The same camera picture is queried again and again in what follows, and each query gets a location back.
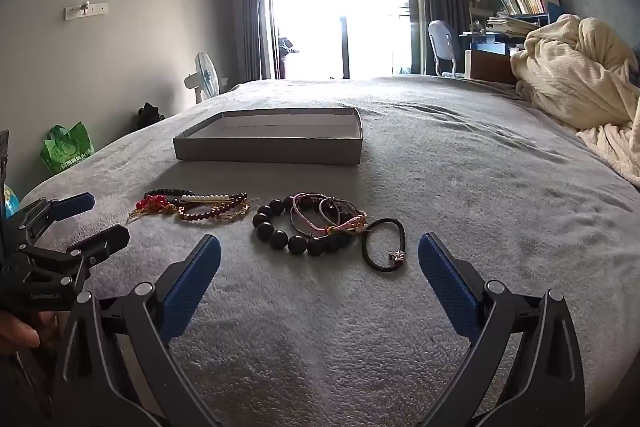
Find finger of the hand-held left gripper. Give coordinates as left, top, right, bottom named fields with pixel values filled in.
left=6, top=192, right=97, bottom=253
left=20, top=224, right=132, bottom=290

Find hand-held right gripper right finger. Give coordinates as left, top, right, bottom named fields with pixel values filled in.
left=417, top=232, right=586, bottom=427

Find large dark wooden bead bracelet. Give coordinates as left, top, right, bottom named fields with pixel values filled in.
left=251, top=195, right=354, bottom=258

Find small silver bangle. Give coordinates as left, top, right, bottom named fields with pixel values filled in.
left=318, top=197, right=352, bottom=229

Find black bag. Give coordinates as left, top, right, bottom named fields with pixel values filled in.
left=136, top=102, right=166, bottom=134

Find garnet bead bracelet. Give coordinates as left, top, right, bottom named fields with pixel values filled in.
left=175, top=191, right=250, bottom=224

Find pile of papers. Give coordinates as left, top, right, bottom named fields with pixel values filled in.
left=485, top=15, right=540, bottom=36

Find person's left hand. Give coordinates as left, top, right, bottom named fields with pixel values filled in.
left=0, top=309, right=70, bottom=355

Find pink braided cord bracelet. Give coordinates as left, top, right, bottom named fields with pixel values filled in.
left=290, top=193, right=369, bottom=238

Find pearl hair clip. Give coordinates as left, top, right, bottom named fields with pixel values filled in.
left=179, top=193, right=234, bottom=204

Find small globe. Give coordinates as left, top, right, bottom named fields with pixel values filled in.
left=2, top=187, right=21, bottom=216

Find blue desk chair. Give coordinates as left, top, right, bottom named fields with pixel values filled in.
left=427, top=20, right=466, bottom=78

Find shallow grey cardboard box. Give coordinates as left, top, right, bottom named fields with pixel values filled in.
left=172, top=107, right=363, bottom=165

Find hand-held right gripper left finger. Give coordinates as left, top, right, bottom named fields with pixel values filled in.
left=52, top=234, right=223, bottom=427

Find blue desk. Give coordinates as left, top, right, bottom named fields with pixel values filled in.
left=457, top=2, right=561, bottom=82

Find white standing fan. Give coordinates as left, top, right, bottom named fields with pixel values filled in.
left=183, top=51, right=221, bottom=104

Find dark faceted bead bracelet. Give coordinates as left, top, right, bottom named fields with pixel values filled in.
left=144, top=188, right=196, bottom=204

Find black hair tie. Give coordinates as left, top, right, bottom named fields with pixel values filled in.
left=361, top=217, right=406, bottom=273

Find brown cabinet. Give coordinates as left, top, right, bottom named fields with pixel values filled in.
left=470, top=50, right=519, bottom=86

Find cream blanket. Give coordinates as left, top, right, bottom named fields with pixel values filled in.
left=510, top=13, right=640, bottom=188

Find red and gold tassel charm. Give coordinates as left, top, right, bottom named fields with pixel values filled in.
left=128, top=194, right=177, bottom=224

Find white wall hook rack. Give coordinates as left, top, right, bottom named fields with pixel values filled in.
left=65, top=0, right=109, bottom=20

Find glass balcony door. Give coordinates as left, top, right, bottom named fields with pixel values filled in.
left=262, top=0, right=422, bottom=80

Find green shopping bag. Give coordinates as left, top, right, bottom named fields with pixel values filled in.
left=41, top=122, right=96, bottom=176

